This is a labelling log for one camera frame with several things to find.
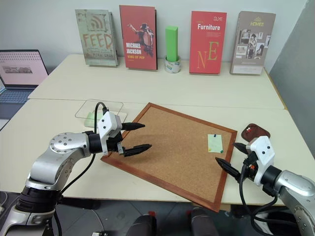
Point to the beige Homes book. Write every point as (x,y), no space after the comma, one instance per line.
(253,41)

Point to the wood framed cork board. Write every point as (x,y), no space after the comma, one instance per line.
(177,152)

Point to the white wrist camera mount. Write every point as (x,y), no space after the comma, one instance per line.
(264,150)
(107,125)

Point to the grey partition panel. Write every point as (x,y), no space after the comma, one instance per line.
(295,61)

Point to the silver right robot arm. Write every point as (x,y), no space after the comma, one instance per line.
(295,186)

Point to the green rectangular block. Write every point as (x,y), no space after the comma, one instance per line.
(172,41)

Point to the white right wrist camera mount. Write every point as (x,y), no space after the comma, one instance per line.
(264,150)

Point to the pale green paper note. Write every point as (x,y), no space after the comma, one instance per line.
(215,143)

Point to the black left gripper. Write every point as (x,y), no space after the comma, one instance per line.
(113,144)

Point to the clear plastic tray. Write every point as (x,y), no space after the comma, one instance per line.
(91,108)

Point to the open laptop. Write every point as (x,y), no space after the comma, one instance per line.
(19,68)

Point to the clear tape roll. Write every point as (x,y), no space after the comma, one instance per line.
(172,67)

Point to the grey FEED book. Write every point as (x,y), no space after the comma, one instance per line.
(96,37)

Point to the red Furniture book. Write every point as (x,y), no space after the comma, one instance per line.
(208,41)

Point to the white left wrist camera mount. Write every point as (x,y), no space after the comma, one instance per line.
(107,125)

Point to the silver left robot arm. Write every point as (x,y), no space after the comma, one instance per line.
(46,157)

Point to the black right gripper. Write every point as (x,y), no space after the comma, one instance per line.
(250,169)

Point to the red Michael Jackson book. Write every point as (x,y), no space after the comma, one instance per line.
(137,39)

